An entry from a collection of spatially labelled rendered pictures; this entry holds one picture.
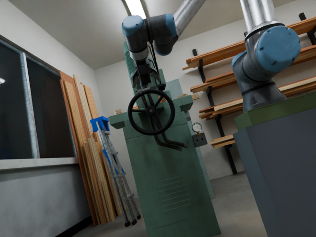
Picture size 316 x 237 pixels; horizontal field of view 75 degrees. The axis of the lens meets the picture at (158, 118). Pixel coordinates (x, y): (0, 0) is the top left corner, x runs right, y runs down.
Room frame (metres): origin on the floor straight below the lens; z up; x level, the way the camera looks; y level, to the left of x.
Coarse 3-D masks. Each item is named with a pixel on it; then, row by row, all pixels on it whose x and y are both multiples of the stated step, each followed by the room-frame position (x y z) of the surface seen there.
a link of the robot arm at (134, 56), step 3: (147, 45) 0.83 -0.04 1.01; (147, 48) 0.83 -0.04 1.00; (129, 51) 0.83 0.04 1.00; (144, 51) 0.83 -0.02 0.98; (147, 51) 0.84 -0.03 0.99; (129, 54) 0.86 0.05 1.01; (132, 54) 0.83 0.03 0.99; (135, 54) 0.82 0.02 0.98; (138, 54) 0.82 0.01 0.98; (141, 54) 0.83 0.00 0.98; (144, 54) 0.84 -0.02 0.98; (147, 54) 0.85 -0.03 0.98; (132, 57) 0.85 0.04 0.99; (135, 57) 0.84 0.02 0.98; (138, 57) 0.84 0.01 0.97; (141, 57) 0.84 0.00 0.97; (144, 57) 0.85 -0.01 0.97
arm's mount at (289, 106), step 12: (300, 96) 0.81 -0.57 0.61; (312, 96) 0.81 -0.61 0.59; (264, 108) 0.83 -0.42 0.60; (276, 108) 0.82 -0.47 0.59; (288, 108) 0.82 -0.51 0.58; (300, 108) 0.81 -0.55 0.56; (312, 108) 0.81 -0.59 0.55; (240, 120) 0.99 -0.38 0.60; (252, 120) 0.84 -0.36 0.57; (264, 120) 0.83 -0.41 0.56
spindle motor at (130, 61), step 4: (124, 44) 1.50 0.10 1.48; (124, 48) 1.51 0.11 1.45; (128, 52) 1.48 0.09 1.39; (128, 56) 1.49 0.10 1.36; (128, 60) 1.50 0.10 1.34; (132, 60) 1.47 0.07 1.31; (148, 60) 1.54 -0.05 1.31; (128, 64) 1.52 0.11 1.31; (132, 64) 1.48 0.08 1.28; (128, 68) 1.55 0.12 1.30; (132, 68) 1.49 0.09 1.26; (132, 72) 1.49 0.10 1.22
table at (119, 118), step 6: (186, 96) 1.39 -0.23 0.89; (162, 102) 1.39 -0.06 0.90; (174, 102) 1.39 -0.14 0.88; (180, 102) 1.39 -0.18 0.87; (186, 102) 1.39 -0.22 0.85; (192, 102) 1.39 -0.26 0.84; (144, 108) 1.29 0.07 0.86; (156, 108) 1.29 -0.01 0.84; (162, 108) 1.32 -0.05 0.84; (168, 108) 1.39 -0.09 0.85; (180, 108) 1.46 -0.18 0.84; (186, 108) 1.52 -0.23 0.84; (120, 114) 1.38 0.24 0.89; (126, 114) 1.38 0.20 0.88; (132, 114) 1.38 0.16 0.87; (138, 114) 1.31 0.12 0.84; (144, 114) 1.35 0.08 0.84; (114, 120) 1.38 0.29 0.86; (120, 120) 1.38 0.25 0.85; (114, 126) 1.47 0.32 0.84; (120, 126) 1.53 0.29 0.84
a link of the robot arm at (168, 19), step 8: (160, 16) 0.73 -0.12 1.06; (168, 16) 0.72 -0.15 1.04; (152, 24) 0.72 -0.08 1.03; (160, 24) 0.73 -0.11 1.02; (168, 24) 0.73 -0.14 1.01; (152, 32) 0.74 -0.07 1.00; (160, 32) 0.75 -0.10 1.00; (168, 32) 0.75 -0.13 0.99; (176, 32) 0.77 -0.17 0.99; (152, 40) 0.79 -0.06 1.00; (160, 40) 0.80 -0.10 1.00; (168, 40) 0.81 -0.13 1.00
